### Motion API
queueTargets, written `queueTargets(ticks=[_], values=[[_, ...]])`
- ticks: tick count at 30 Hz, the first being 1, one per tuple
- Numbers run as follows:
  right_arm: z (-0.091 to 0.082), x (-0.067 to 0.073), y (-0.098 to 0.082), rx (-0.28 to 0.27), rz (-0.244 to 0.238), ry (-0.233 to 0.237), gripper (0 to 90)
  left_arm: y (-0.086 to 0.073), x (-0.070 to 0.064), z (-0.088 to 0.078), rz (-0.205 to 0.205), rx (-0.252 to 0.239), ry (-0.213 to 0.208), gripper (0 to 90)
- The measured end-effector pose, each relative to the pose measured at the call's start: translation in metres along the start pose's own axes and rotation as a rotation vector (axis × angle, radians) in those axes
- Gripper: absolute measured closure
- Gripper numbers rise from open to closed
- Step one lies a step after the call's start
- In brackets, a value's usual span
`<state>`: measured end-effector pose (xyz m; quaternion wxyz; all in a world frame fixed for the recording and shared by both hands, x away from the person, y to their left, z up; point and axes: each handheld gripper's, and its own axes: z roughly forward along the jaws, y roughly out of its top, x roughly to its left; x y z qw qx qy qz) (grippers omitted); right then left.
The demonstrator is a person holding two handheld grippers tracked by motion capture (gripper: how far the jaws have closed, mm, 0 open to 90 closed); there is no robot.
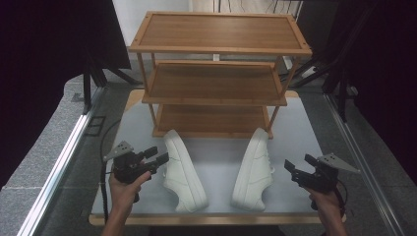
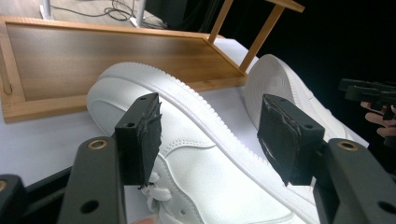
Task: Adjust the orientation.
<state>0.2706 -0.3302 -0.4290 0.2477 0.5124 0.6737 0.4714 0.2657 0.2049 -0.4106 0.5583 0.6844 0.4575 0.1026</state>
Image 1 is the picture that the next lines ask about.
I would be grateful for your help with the person's left hand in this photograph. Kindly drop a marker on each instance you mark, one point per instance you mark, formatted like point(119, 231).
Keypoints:
point(124, 195)

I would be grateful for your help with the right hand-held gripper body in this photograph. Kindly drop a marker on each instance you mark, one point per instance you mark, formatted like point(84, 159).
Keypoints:
point(319, 178)

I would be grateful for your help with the white sneaker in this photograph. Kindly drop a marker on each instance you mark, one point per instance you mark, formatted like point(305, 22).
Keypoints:
point(254, 170)
point(182, 170)

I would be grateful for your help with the three-tier wooden shoe rack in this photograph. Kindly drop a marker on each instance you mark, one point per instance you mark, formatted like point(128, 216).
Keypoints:
point(216, 82)

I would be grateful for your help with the person's right hand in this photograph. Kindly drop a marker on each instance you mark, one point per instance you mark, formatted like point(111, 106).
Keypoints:
point(326, 205)

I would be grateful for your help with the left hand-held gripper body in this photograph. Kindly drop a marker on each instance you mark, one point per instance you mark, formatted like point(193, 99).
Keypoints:
point(126, 165)

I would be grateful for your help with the silver metal floor rail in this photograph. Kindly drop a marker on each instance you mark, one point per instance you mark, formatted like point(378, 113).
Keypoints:
point(364, 164)
point(62, 164)

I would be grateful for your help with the dark floor outlet plate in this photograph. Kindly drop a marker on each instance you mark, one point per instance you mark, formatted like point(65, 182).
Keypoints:
point(95, 126)

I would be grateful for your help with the black tripod stand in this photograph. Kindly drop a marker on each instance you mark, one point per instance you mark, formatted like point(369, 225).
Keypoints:
point(87, 85)

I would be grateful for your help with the dark curtain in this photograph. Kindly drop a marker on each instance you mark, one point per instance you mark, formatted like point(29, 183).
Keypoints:
point(387, 82)
point(42, 65)

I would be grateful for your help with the black metal stand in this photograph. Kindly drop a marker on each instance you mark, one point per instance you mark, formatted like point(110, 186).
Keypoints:
point(342, 85)

